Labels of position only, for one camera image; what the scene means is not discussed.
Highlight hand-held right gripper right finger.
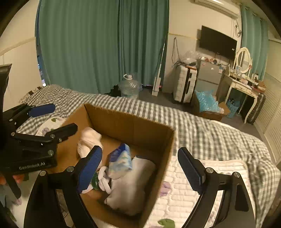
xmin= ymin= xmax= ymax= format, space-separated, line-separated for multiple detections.
xmin=177 ymin=147 xmax=256 ymax=228

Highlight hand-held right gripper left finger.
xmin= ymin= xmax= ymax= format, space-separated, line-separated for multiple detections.
xmin=23 ymin=145 xmax=103 ymax=228

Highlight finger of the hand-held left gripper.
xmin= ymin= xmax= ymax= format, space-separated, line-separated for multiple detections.
xmin=2 ymin=103 xmax=56 ymax=126
xmin=11 ymin=123 xmax=79 ymax=143

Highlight white fluffy cloth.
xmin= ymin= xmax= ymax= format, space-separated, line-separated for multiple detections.
xmin=77 ymin=127 xmax=103 ymax=159

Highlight brown cardboard box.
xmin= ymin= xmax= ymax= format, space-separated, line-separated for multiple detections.
xmin=47 ymin=103 xmax=175 ymax=228

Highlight person's left hand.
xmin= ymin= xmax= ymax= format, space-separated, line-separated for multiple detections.
xmin=0 ymin=173 xmax=24 ymax=186

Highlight white floral cloth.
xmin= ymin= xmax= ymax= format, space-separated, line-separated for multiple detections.
xmin=36 ymin=117 xmax=67 ymax=137

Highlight white green sock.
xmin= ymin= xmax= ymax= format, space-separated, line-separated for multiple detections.
xmin=91 ymin=166 xmax=113 ymax=194

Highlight blue white tissue pack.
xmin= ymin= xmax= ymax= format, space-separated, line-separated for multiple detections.
xmin=107 ymin=143 xmax=133 ymax=178

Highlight white quilted floral blanket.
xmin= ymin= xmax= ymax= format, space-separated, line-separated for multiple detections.
xmin=144 ymin=156 xmax=256 ymax=228

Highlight white folded towel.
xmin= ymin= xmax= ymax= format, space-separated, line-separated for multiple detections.
xmin=104 ymin=155 xmax=157 ymax=216

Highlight cardboard box of bottles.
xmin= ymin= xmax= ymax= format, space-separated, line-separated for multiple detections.
xmin=193 ymin=89 xmax=231 ymax=121

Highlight black bag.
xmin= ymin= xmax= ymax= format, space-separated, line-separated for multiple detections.
xmin=104 ymin=86 xmax=122 ymax=97

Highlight pile of blue plastic bottles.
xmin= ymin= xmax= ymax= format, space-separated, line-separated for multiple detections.
xmin=195 ymin=89 xmax=225 ymax=114

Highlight blue plastic basket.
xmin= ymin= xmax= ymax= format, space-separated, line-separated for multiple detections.
xmin=226 ymin=99 xmax=240 ymax=119

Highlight large clear water bottle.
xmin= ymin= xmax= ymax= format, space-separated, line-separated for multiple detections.
xmin=118 ymin=74 xmax=143 ymax=99

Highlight wide green curtain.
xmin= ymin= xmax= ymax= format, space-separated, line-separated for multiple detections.
xmin=36 ymin=0 xmax=170 ymax=95

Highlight white suitcase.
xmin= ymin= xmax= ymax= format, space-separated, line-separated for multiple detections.
xmin=173 ymin=64 xmax=199 ymax=104

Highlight dark suitcase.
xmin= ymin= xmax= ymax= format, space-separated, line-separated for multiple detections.
xmin=247 ymin=93 xmax=266 ymax=125

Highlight white flat mop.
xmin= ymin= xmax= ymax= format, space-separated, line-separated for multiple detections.
xmin=151 ymin=40 xmax=166 ymax=96

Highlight white dressing table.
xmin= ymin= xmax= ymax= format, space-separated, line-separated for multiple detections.
xmin=223 ymin=73 xmax=260 ymax=124

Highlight grey mini fridge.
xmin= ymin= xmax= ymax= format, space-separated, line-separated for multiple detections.
xmin=196 ymin=60 xmax=225 ymax=93

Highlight white louvred wardrobe doors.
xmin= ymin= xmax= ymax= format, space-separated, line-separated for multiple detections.
xmin=255 ymin=72 xmax=281 ymax=163

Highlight clear plastic bags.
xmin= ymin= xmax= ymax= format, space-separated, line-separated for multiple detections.
xmin=179 ymin=50 xmax=203 ymax=66

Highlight white oval mirror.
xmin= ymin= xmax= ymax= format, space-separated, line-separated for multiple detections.
xmin=232 ymin=47 xmax=253 ymax=74

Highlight narrow green curtain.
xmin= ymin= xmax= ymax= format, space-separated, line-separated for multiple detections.
xmin=240 ymin=4 xmax=270 ymax=81

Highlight white air conditioner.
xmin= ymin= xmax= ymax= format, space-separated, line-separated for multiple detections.
xmin=193 ymin=0 xmax=240 ymax=18

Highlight hanging cables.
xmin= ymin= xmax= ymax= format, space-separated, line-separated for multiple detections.
xmin=172 ymin=37 xmax=183 ymax=66

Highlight black wall television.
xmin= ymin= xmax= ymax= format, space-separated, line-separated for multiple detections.
xmin=199 ymin=25 xmax=238 ymax=60

